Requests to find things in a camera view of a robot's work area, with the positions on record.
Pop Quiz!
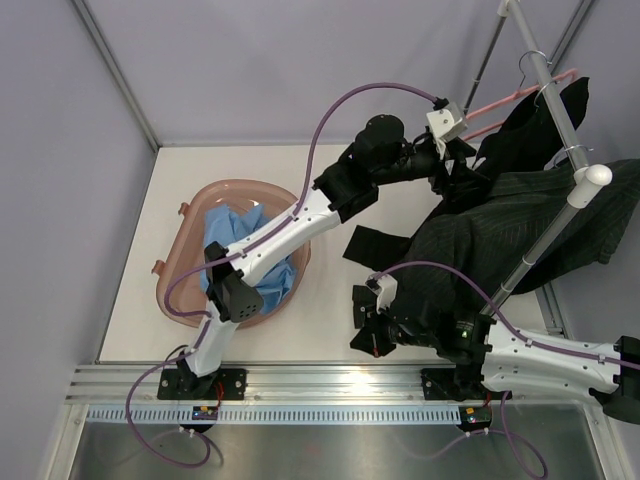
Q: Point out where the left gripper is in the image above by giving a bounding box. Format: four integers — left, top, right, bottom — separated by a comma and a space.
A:
372, 136, 488, 200

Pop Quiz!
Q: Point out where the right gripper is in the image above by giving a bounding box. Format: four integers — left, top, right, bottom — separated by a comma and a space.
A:
351, 298, 437, 357

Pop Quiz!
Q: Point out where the pink hanger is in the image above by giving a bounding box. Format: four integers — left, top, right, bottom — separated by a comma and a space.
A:
461, 50, 579, 141

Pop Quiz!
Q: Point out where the black shirt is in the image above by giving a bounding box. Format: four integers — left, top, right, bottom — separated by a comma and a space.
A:
343, 93, 563, 271

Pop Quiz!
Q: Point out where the light blue shirt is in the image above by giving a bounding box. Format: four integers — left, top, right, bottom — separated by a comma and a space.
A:
203, 203, 297, 315

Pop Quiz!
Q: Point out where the hanger wire hook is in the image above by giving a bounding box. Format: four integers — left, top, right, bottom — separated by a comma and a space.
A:
533, 79, 557, 109
551, 144, 594, 168

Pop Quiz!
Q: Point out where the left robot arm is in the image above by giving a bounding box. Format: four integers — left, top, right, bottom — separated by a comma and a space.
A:
176, 107, 474, 399

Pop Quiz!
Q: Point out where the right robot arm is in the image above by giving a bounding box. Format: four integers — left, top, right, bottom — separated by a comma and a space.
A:
350, 285, 639, 424

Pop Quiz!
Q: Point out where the dark striped shirt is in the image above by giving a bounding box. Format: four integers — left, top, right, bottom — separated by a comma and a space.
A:
394, 159, 639, 312

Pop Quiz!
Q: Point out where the white clothes rack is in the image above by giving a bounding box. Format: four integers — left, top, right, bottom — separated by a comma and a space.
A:
481, 1, 612, 316

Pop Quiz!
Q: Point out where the pink translucent plastic basin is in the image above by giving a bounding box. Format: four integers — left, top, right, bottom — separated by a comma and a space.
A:
152, 179, 311, 328

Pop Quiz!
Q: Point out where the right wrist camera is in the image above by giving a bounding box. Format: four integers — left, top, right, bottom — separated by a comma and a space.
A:
365, 272, 398, 313

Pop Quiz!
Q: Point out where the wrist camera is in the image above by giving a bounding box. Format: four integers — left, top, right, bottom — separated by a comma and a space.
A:
426, 97, 468, 160
365, 272, 398, 313

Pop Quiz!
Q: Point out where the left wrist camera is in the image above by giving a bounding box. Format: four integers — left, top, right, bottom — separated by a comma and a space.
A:
426, 97, 468, 160

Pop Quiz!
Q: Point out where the light blue cable duct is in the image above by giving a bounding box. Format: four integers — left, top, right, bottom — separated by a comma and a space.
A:
86, 405, 461, 425

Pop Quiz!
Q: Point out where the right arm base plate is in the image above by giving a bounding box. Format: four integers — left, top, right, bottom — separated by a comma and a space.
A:
420, 365, 504, 402

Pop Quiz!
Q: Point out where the aluminium mounting rail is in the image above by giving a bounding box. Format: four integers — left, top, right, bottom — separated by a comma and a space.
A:
64, 362, 609, 406

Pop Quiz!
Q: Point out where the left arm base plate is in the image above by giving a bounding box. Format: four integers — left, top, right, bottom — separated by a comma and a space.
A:
157, 368, 247, 401

